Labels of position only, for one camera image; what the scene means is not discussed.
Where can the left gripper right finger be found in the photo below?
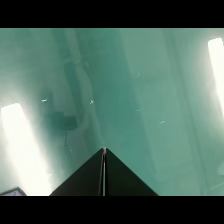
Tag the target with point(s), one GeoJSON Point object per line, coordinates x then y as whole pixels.
{"type": "Point", "coordinates": [125, 181]}

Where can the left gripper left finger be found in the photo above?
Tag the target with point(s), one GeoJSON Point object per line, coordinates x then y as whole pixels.
{"type": "Point", "coordinates": [85, 181]}

